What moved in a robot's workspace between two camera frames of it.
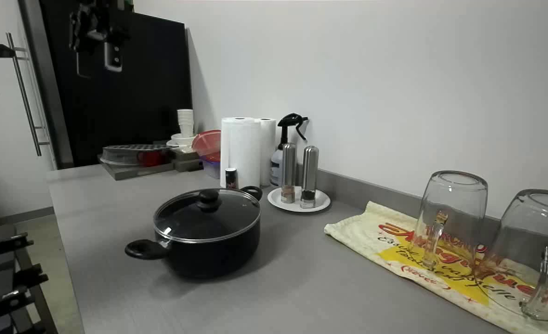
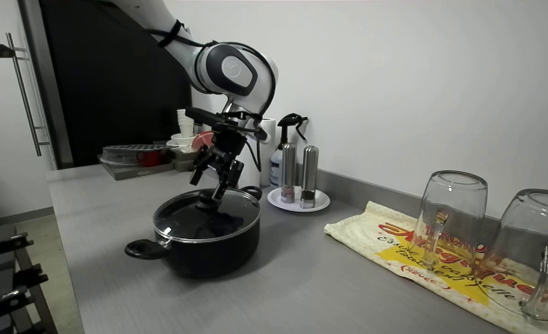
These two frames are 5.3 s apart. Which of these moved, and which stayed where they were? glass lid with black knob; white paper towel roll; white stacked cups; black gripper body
Moved: black gripper body
Stayed: glass lid with black knob; white paper towel roll; white stacked cups
